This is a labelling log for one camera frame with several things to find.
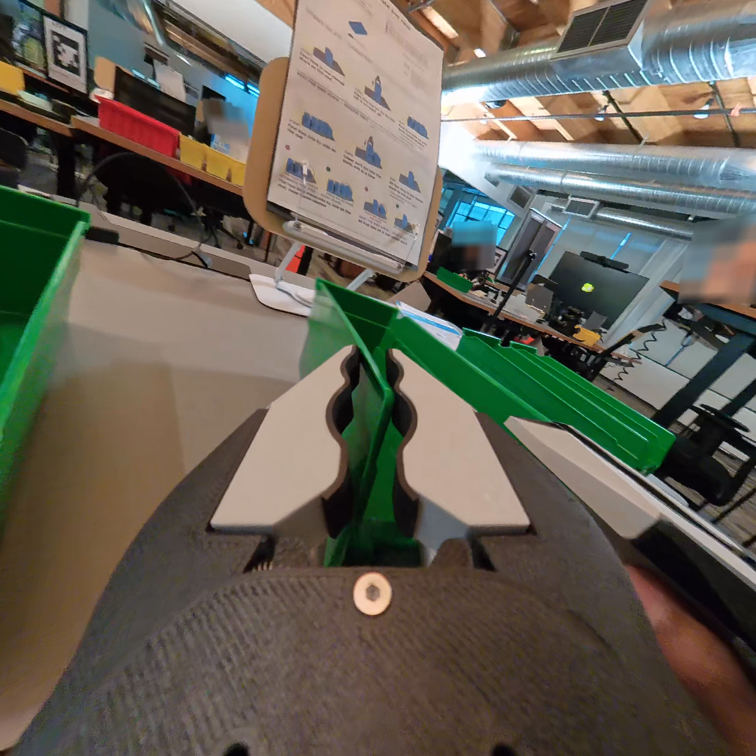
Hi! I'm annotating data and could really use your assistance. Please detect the white blue package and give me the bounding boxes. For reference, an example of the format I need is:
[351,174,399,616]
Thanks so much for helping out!
[395,300,464,350]

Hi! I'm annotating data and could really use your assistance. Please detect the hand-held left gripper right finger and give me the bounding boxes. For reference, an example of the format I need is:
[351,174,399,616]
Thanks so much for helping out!
[384,347,531,563]

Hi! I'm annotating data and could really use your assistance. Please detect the black white marker sign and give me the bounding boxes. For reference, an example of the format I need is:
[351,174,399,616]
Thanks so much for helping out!
[43,15,89,93]

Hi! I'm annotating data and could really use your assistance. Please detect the metal ceiling vent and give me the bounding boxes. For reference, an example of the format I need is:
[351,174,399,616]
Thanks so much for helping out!
[555,0,650,58]

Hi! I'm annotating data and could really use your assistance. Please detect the person's right forearm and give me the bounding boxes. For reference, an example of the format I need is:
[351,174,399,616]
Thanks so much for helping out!
[625,564,756,756]

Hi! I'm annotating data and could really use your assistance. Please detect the black office chair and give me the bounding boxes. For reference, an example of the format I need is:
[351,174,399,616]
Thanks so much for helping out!
[654,402,752,507]

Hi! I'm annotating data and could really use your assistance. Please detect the black computer monitor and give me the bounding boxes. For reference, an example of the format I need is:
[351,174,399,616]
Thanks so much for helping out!
[113,67,197,135]

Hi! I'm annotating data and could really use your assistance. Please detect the printed instruction sheet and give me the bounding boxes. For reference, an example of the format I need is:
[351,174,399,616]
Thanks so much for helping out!
[267,0,445,238]

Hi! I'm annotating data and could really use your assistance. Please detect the black cable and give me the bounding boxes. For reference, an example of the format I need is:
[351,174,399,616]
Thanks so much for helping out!
[77,150,216,269]

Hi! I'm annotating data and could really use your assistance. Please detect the black wall screen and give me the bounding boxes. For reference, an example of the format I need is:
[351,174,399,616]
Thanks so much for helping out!
[548,250,650,324]

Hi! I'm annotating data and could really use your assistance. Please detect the large silver air duct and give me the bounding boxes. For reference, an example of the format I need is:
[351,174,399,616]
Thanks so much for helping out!
[442,0,756,108]

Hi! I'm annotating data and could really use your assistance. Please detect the long wooden table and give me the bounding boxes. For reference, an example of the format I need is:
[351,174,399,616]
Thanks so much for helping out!
[0,97,246,197]

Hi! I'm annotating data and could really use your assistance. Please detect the wooden document stand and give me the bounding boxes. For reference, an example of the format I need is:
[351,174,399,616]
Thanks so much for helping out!
[243,56,444,318]

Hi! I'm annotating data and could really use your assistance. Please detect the grey desk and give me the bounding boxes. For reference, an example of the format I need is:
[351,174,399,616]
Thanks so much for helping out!
[0,209,756,733]

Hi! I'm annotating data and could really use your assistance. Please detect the red plastic bin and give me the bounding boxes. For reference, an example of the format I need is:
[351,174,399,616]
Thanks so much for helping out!
[96,94,182,159]

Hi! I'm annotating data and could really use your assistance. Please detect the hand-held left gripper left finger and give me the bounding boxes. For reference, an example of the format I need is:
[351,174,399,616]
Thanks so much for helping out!
[209,344,362,539]

